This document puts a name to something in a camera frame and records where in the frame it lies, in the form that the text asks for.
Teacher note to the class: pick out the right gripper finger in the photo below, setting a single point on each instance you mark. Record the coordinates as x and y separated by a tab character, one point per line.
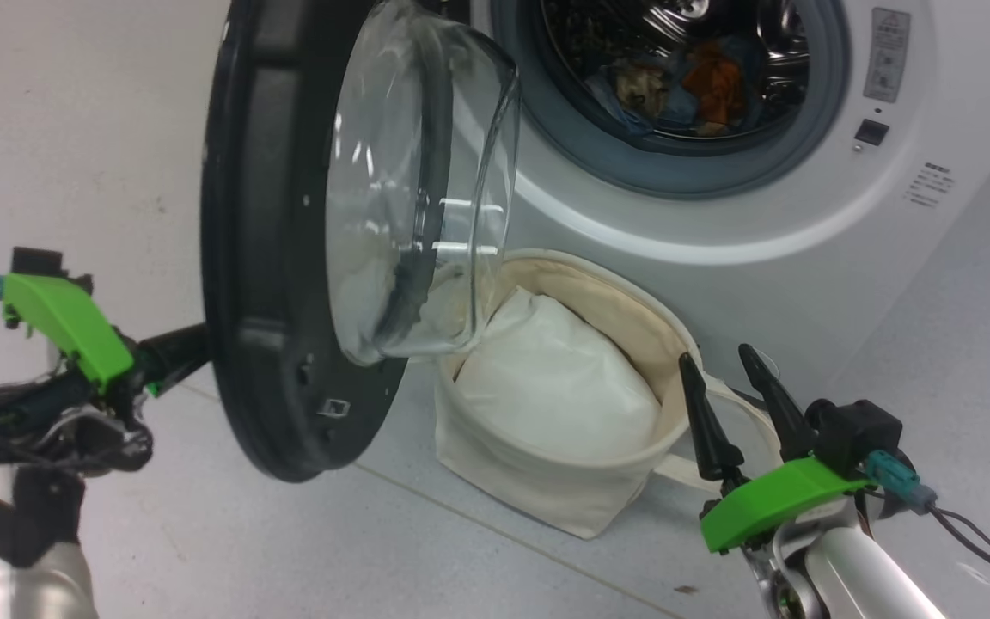
705	430
783	413

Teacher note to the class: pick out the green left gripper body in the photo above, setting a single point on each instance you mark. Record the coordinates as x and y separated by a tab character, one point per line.
65	322

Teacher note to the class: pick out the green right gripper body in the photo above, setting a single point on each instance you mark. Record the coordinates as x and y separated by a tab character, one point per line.
770	507

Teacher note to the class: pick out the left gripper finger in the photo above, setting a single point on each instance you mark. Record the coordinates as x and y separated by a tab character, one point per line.
177	357

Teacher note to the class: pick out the black glass washing machine door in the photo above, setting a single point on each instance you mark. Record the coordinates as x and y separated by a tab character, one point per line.
263	215

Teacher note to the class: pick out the blue bear print garment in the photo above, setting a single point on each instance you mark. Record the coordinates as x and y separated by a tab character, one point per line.
667	107

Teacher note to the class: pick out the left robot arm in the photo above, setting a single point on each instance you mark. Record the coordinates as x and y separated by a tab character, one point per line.
14	585

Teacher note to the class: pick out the white front-load washing machine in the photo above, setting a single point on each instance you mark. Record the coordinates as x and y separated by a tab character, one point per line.
761	284

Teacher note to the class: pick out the cream canvas laundry basket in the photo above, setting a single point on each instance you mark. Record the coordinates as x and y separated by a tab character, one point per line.
546	490

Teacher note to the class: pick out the grey rubber door gasket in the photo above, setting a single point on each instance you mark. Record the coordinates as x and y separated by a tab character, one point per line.
828	86

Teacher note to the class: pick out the white cloth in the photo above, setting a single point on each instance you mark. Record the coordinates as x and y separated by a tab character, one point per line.
555	387

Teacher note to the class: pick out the stainless steel washer drum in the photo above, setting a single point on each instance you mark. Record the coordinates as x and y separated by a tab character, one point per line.
779	43

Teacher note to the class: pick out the grey warning label sticker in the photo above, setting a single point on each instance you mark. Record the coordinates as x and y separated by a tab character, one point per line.
886	56

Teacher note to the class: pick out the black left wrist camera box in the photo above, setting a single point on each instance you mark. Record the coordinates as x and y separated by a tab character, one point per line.
35	260

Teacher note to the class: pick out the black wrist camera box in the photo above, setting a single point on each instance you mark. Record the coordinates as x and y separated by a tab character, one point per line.
35	260
856	434

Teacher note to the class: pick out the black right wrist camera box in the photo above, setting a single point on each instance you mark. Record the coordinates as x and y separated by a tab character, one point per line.
856	434

